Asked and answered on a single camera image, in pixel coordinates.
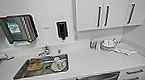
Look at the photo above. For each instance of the small chrome sink pump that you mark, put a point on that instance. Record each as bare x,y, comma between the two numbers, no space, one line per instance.
59,50

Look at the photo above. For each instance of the small dish soap bottle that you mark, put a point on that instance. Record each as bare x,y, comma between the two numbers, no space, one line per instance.
93,44

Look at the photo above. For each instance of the white cup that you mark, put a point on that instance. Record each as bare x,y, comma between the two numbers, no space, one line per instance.
58,63

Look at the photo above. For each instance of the chrome sink faucet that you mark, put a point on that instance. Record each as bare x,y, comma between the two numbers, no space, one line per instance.
44,51

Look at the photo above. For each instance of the orange brown bowl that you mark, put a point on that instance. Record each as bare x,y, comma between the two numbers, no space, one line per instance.
34,65

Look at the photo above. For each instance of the white folded cloth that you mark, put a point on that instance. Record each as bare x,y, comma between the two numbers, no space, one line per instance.
126,50

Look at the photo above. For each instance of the stainless steel sink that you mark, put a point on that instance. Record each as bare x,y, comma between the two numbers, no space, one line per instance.
24,72

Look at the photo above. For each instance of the steel paper towel dispenser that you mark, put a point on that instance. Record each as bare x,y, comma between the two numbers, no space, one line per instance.
15,29

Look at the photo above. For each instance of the black wall soap dispenser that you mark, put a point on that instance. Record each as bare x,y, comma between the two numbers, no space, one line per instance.
62,29

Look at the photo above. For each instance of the small wall label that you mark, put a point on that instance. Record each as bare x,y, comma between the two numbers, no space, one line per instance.
45,28

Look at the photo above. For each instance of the white wall cabinet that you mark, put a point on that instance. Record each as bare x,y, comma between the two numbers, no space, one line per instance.
112,8

